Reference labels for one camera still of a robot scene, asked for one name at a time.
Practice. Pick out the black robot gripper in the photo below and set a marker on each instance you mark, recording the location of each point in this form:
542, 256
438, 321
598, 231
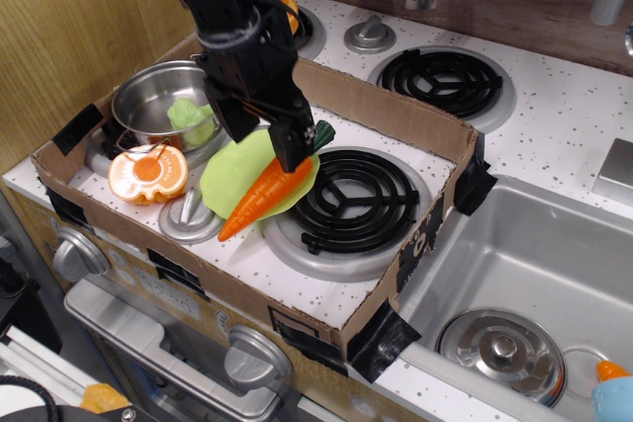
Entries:
251, 79

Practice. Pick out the orange toy carrot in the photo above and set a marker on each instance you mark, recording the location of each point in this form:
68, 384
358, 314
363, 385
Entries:
272, 187

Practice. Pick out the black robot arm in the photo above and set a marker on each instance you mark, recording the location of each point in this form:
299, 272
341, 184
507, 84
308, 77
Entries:
239, 18

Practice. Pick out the light green plastic plate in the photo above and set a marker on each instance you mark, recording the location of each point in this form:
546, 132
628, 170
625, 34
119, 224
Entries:
233, 169

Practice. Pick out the green toy lettuce piece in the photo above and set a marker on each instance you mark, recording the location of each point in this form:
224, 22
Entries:
197, 123

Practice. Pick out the orange toy pumpkin half back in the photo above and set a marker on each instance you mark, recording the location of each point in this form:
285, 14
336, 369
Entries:
292, 14

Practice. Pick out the orange toy pumpkin half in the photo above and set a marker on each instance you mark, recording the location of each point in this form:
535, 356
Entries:
292, 14
145, 177

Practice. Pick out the black front right burner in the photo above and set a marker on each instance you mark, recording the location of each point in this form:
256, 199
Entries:
361, 201

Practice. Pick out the grey stovetop knob front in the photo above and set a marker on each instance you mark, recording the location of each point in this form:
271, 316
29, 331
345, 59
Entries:
187, 220

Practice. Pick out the grey stovetop knob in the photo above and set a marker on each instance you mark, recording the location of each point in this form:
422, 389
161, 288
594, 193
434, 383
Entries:
370, 37
187, 220

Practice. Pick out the orange toy pumpkin half front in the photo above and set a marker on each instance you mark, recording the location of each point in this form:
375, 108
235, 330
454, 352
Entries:
145, 177

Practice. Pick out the small steel pot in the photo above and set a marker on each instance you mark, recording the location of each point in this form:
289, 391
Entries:
140, 104

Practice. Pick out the grey stovetop knob back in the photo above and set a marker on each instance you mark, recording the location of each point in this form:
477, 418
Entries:
370, 37

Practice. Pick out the black front left burner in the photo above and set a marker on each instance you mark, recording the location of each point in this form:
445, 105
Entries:
116, 139

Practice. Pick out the brown cardboard fence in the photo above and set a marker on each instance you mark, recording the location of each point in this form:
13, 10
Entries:
365, 334

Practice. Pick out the black back right burner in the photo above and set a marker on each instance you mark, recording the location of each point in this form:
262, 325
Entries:
455, 82

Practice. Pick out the grey oven knob left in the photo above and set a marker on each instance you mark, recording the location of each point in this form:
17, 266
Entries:
77, 257

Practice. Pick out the grey oven knob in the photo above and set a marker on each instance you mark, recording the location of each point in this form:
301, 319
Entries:
77, 257
252, 360

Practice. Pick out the grey oven knob right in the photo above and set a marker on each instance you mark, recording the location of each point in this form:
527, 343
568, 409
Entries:
252, 360

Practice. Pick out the orange cloth scrap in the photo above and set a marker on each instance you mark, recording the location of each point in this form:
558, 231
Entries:
99, 398

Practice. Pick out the steel pot lid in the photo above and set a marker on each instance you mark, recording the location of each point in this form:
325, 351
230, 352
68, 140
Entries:
508, 348

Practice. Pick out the grey toy sink basin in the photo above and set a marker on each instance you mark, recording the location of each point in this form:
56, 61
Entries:
564, 264

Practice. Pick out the blue orange toy bottle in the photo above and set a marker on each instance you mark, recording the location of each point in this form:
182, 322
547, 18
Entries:
612, 397

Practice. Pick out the silver oven door handle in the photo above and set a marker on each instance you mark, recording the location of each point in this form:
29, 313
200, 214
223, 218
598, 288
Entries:
179, 384

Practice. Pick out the grey faucet handle block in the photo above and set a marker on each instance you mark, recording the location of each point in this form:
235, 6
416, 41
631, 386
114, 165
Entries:
614, 180

